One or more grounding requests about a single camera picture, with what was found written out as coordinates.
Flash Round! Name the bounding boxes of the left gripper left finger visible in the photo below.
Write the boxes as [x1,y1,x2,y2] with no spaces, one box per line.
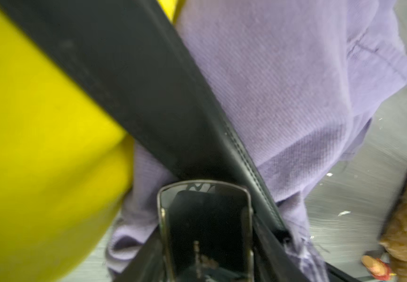
[115,229,165,282]

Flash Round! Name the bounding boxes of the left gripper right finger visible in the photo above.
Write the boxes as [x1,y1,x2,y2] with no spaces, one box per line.
[252,215,309,282]

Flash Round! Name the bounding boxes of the yellow trousers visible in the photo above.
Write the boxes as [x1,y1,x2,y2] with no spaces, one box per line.
[0,11,172,282]

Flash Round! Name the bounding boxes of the purple trousers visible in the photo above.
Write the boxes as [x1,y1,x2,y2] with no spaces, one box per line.
[105,0,407,282]

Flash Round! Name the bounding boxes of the black belt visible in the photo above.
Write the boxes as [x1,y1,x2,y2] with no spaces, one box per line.
[0,0,292,282]

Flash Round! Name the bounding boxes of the small red figurine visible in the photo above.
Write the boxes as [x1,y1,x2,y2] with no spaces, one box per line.
[361,255,396,282]

